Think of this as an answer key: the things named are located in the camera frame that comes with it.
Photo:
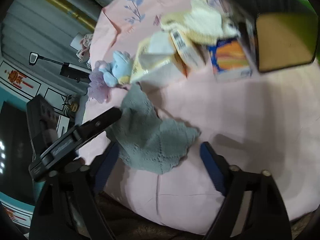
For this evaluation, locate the dark screen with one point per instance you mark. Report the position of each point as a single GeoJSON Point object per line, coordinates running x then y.
{"type": "Point", "coordinates": [13, 142]}

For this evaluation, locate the black green cardboard box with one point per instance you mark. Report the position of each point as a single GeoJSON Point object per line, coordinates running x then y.
{"type": "Point", "coordinates": [280, 30]}

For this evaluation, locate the red paper decoration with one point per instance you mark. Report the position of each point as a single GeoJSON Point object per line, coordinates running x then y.
{"type": "Point", "coordinates": [14, 77]}

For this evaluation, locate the white knit cloth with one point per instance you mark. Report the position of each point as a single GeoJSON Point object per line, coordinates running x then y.
{"type": "Point", "coordinates": [205, 17]}

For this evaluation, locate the orange white carton box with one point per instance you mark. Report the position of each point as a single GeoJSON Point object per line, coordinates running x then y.
{"type": "Point", "coordinates": [186, 48]}

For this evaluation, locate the pink patterned cloth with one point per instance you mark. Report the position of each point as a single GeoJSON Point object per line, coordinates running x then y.
{"type": "Point", "coordinates": [84, 45]}

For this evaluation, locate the pink floral bed sheet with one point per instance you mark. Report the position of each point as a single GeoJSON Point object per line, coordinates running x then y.
{"type": "Point", "coordinates": [250, 117]}

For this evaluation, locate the grey knit cloth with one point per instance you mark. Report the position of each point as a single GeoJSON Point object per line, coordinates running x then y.
{"type": "Point", "coordinates": [150, 135]}

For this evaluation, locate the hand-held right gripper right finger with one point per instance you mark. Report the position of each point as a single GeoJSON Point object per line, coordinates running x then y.
{"type": "Point", "coordinates": [212, 166]}

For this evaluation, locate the blue orange carton box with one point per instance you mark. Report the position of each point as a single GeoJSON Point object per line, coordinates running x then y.
{"type": "Point", "coordinates": [230, 57]}

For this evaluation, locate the purple knit cloth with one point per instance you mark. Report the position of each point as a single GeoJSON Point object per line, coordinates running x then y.
{"type": "Point", "coordinates": [97, 87]}

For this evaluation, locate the yellow white carton box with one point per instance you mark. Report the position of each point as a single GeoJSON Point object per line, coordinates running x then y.
{"type": "Point", "coordinates": [155, 65]}

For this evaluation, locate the black metal stand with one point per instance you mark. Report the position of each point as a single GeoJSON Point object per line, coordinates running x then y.
{"type": "Point", "coordinates": [68, 68]}

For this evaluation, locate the blue plush toy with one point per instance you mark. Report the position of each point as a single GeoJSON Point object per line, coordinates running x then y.
{"type": "Point", "coordinates": [120, 67]}

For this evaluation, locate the cream knit cloth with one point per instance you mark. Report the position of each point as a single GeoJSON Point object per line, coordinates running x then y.
{"type": "Point", "coordinates": [175, 22]}

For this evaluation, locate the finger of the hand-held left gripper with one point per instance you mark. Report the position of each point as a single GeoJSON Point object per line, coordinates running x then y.
{"type": "Point", "coordinates": [100, 124]}

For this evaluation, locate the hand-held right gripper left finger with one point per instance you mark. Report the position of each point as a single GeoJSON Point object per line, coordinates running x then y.
{"type": "Point", "coordinates": [107, 166]}

